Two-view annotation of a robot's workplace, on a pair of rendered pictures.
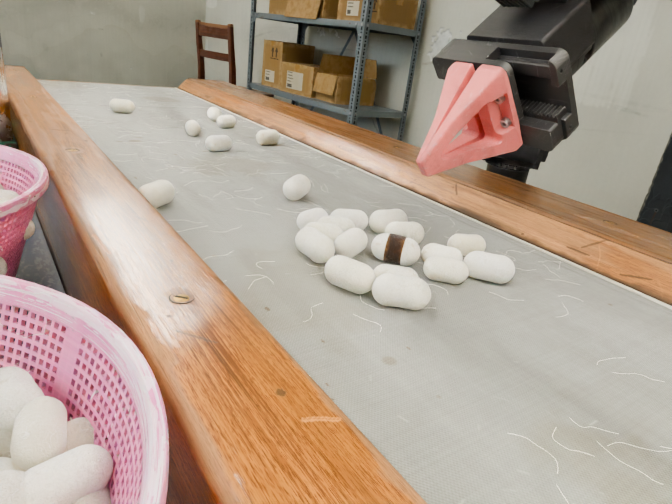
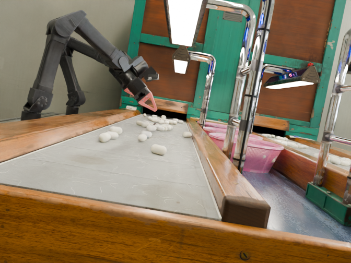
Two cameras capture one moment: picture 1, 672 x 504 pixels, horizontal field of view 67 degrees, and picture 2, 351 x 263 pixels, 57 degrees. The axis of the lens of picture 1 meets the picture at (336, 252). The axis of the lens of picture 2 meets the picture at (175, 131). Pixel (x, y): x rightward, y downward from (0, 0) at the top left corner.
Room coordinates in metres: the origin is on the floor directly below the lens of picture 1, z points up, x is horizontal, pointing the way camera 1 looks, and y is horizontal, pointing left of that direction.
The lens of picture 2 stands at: (1.37, 0.82, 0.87)
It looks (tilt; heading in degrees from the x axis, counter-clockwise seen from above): 5 degrees down; 217
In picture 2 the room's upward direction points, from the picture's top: 10 degrees clockwise
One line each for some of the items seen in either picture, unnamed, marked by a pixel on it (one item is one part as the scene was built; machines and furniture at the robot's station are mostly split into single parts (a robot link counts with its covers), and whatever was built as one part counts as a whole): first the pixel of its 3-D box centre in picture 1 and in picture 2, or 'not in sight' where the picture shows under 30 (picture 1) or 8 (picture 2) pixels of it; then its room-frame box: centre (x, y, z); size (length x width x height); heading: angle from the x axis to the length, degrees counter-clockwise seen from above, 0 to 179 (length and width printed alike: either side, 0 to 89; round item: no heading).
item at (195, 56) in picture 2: not in sight; (190, 97); (-0.02, -0.15, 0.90); 0.20 x 0.19 x 0.45; 37
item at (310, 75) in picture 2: not in sight; (287, 78); (-0.31, 0.23, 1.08); 0.62 x 0.08 x 0.07; 37
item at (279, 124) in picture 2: not in sight; (266, 122); (-0.70, 0.01, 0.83); 0.30 x 0.06 x 0.07; 127
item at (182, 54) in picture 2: not in sight; (181, 60); (0.02, -0.22, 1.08); 0.62 x 0.08 x 0.07; 37
